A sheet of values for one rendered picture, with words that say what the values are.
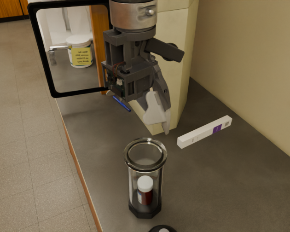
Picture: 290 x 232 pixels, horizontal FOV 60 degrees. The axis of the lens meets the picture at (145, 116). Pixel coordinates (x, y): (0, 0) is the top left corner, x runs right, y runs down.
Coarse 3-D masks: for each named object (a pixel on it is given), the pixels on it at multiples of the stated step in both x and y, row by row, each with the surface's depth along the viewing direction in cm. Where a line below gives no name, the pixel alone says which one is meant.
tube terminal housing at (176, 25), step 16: (160, 0) 70; (176, 0) 72; (192, 0) 79; (160, 16) 73; (176, 16) 75; (192, 16) 85; (160, 32) 76; (176, 32) 78; (192, 32) 93; (192, 48) 101; (160, 64) 82; (176, 64) 85; (176, 80) 89; (176, 96) 94; (144, 112) 102; (176, 112) 99; (160, 128) 100
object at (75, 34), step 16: (48, 16) 92; (64, 16) 93; (80, 16) 95; (96, 16) 96; (48, 32) 95; (64, 32) 97; (80, 32) 98; (96, 32) 100; (48, 48) 99; (64, 48) 100; (80, 48) 102; (96, 48) 104; (64, 64) 104; (80, 64) 106; (96, 64) 108; (64, 80) 108; (80, 80) 110; (96, 80) 113
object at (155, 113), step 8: (152, 96) 46; (152, 104) 46; (160, 104) 47; (152, 112) 46; (160, 112) 47; (168, 112) 47; (144, 120) 45; (152, 120) 46; (160, 120) 47; (168, 120) 48; (168, 128) 49
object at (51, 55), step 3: (51, 51) 99; (48, 54) 98; (51, 54) 98; (54, 54) 99; (51, 57) 99; (54, 57) 100; (51, 60) 100; (54, 60) 100; (51, 63) 101; (54, 63) 101
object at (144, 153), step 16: (128, 144) 65; (144, 144) 67; (160, 144) 65; (128, 160) 60; (144, 160) 71; (160, 160) 60; (128, 176) 66; (144, 176) 61; (144, 192) 65; (144, 208) 70
